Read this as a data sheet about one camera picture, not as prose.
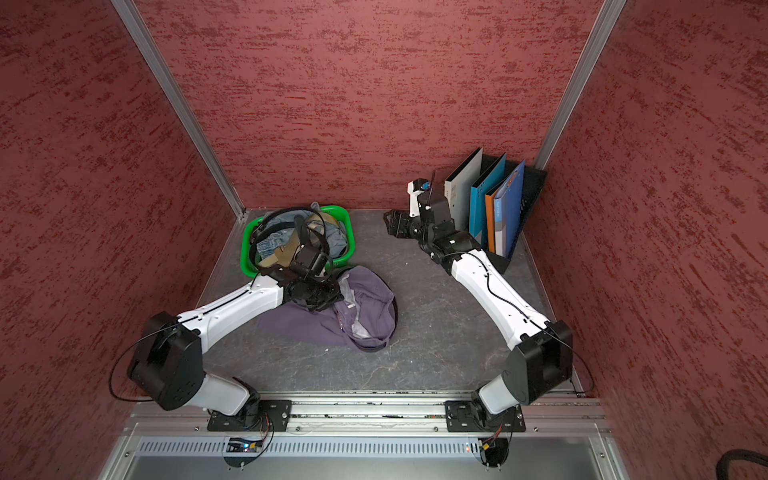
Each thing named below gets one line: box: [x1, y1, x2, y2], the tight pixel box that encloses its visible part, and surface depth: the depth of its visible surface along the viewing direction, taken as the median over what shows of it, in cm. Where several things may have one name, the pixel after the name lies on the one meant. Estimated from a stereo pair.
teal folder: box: [469, 153, 507, 247], surface depth 91 cm
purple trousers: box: [257, 265, 399, 353], surface depth 87 cm
